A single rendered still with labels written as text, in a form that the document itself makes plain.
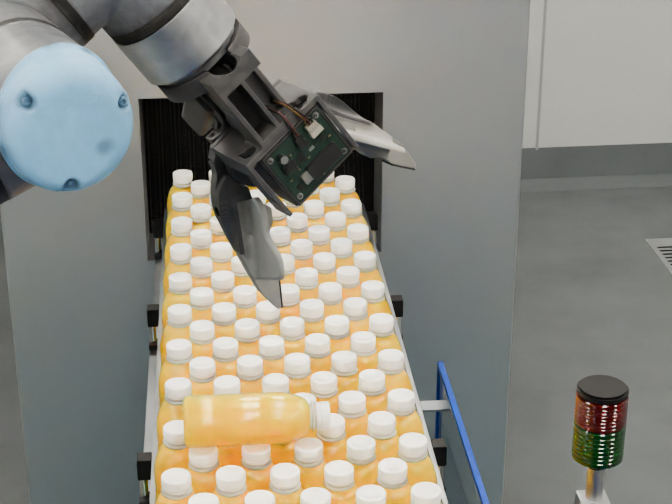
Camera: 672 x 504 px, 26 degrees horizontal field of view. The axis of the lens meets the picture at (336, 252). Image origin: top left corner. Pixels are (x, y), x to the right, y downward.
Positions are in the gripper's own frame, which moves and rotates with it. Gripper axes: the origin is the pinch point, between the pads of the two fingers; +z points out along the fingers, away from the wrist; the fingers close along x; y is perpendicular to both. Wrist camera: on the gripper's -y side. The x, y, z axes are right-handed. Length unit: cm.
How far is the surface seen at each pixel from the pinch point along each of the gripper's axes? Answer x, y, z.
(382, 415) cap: 1, -67, 66
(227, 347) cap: -6, -96, 58
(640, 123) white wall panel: 192, -349, 277
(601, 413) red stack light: 17, -33, 64
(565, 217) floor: 137, -332, 269
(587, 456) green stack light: 12, -34, 68
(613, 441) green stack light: 16, -32, 68
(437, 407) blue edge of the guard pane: 12, -92, 92
